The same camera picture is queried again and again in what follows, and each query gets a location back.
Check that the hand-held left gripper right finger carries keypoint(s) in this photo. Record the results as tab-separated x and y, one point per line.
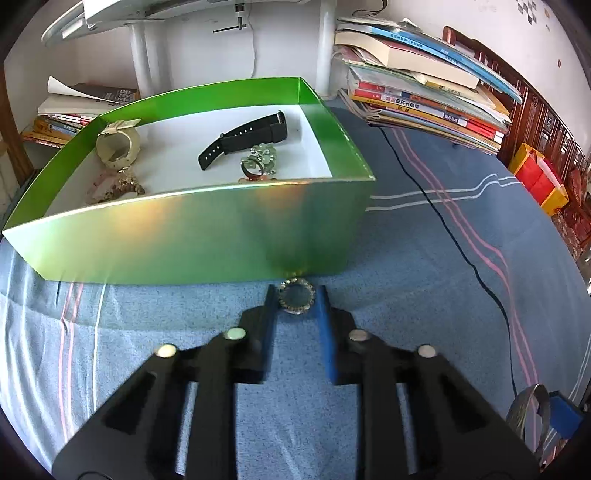
325	332

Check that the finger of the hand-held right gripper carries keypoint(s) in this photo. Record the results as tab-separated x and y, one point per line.
565	413

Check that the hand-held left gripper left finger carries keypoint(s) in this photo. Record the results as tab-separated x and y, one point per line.
270	332

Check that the silver bangle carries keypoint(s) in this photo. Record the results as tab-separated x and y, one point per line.
519	410

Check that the shiny green cardboard box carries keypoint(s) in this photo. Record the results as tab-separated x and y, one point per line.
184	235

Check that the black wrist watch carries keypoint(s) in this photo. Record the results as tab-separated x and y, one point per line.
244	138

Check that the cream wrist watch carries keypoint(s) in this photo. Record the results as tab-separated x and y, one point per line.
115	154

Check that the yellow red gift bag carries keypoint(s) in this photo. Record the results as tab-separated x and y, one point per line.
538	177

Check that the tall stack of books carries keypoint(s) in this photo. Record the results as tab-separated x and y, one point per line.
425	92

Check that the dark wooden headboard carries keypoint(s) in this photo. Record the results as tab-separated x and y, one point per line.
545	120

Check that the stack of yellow red books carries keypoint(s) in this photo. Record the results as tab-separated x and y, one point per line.
60	122

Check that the wall photo stickers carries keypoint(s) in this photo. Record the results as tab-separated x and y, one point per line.
531	7

